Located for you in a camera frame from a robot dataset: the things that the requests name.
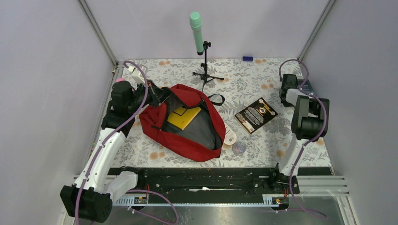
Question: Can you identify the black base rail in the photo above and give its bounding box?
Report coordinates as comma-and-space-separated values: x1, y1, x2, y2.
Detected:
99, 166, 301, 205

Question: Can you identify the pink metronome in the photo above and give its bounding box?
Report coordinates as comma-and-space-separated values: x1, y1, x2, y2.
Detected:
115, 78, 126, 83

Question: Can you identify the dark blue book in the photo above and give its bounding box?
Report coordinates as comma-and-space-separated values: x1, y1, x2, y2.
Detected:
297, 79, 314, 93

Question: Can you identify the black book under yellow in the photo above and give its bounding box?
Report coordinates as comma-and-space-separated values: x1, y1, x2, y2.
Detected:
234, 97, 278, 134

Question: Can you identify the red backpack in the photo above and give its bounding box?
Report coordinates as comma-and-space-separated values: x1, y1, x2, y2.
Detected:
139, 84, 226, 162

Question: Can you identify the clear round plastic container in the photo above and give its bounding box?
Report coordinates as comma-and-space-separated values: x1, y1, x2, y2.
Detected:
232, 141, 247, 156

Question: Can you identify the white oval card package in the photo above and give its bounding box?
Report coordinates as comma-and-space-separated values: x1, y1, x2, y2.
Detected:
224, 123, 237, 145

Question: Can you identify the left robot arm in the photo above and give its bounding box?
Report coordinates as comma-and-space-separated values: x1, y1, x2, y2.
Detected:
60, 80, 170, 223

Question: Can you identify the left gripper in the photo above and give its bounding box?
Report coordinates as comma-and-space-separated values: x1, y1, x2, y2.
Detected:
128, 79, 171, 113

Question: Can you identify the black microphone tripod stand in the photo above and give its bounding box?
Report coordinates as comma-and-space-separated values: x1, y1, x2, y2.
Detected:
192, 41, 224, 91

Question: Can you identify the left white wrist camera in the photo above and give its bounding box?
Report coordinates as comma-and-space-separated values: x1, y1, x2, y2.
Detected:
127, 65, 147, 85

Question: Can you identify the mint green microphone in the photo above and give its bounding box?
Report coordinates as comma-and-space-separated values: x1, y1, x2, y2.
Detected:
190, 12, 204, 55

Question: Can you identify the small blue block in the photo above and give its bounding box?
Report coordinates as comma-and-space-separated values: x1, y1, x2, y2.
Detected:
242, 56, 253, 61

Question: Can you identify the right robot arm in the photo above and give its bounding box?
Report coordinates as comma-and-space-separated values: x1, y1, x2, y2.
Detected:
267, 74, 330, 194

